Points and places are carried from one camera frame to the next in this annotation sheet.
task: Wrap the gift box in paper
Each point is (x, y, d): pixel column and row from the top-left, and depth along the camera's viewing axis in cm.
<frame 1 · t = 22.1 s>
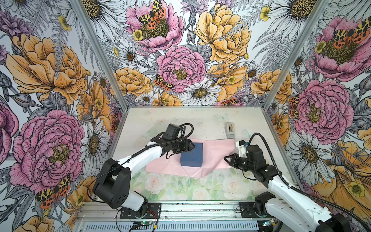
left hand: (190, 151, 84), fingers open
right hand: (224, 163, 80), fingers closed
dark blue gift box: (193, 157, 89), point 6 cm above the table

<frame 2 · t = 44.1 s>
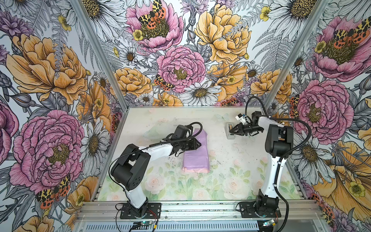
left hand: (199, 148, 89), fingers closed
right hand: (232, 134, 100), fingers closed
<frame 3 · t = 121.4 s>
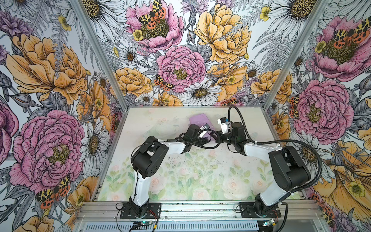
left hand: (200, 135, 99), fingers open
right hand: (211, 137, 91), fingers closed
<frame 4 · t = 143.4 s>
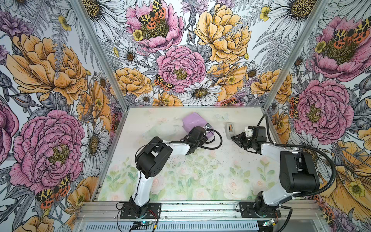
left hand: (198, 134, 99), fingers open
right hand: (231, 141, 93), fingers closed
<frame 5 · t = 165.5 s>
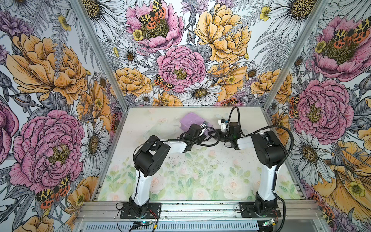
left hand: (198, 133, 100), fingers open
right hand: (208, 136, 99), fingers closed
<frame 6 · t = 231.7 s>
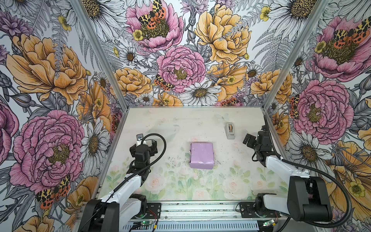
left hand: (144, 146, 88), fingers open
right hand: (252, 141, 91), fingers open
